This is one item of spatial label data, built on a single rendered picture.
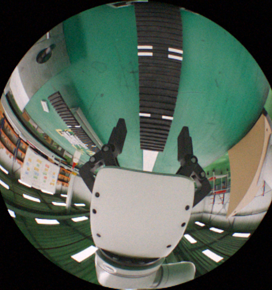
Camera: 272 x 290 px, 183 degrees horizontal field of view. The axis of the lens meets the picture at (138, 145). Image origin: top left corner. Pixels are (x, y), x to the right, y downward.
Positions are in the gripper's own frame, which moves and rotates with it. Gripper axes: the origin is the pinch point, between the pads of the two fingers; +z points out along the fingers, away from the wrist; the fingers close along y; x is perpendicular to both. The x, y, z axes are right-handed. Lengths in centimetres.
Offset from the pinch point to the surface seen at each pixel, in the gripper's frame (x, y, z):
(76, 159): -29.3, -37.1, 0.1
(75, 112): -0.7, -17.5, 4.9
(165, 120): -0.2, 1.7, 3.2
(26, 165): -80, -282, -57
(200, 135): -6.3, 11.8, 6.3
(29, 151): -77, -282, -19
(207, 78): 7.3, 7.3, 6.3
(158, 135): -3.5, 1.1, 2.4
